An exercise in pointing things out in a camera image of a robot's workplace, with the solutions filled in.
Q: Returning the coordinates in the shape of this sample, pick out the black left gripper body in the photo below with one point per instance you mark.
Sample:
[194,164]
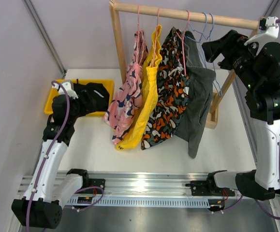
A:
[79,109]

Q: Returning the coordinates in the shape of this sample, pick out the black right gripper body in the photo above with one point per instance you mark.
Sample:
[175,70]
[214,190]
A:
[241,57]

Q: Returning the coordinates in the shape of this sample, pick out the black shorts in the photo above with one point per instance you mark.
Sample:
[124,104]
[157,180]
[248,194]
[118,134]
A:
[98,93]

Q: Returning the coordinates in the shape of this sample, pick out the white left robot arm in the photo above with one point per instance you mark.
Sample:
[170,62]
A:
[42,205]

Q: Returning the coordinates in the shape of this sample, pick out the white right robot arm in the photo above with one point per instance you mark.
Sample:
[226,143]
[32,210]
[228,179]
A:
[258,68]

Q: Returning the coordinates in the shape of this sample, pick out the blue hanger with grey shorts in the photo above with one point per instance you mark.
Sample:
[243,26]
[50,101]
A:
[199,41]

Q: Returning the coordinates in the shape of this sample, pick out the pink patterned shorts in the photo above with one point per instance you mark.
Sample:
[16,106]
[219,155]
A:
[128,98]

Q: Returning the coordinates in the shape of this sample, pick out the grey shorts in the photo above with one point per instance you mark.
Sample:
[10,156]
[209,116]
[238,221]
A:
[193,121]

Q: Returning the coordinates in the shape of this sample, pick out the yellow shorts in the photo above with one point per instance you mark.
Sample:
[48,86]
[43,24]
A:
[149,98]

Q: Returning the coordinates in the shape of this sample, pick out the orange camouflage shorts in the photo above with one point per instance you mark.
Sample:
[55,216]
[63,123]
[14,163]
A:
[173,92]

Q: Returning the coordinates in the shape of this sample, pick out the pink hanger leftmost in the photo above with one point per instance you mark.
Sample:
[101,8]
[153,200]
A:
[139,39]

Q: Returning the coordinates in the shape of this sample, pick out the wooden clothes rack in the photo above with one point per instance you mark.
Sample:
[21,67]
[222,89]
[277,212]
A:
[116,7]

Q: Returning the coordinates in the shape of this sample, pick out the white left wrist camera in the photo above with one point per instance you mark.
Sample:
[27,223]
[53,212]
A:
[65,87]

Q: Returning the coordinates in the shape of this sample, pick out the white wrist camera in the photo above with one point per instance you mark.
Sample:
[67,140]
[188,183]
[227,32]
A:
[268,31]
[65,87]

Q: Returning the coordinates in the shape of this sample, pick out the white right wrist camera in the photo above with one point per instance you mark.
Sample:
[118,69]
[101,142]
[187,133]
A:
[268,31]

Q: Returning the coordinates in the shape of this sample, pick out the aluminium corner post right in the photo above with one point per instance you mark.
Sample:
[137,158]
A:
[271,8]

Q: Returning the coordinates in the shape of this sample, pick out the aluminium corner post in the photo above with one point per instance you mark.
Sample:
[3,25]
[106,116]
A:
[271,8]
[44,35]

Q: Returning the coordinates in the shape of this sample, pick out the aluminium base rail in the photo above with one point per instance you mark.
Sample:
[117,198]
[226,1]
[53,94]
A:
[141,190]

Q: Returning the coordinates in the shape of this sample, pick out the aluminium corner post left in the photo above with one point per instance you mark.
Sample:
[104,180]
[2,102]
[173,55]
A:
[44,35]

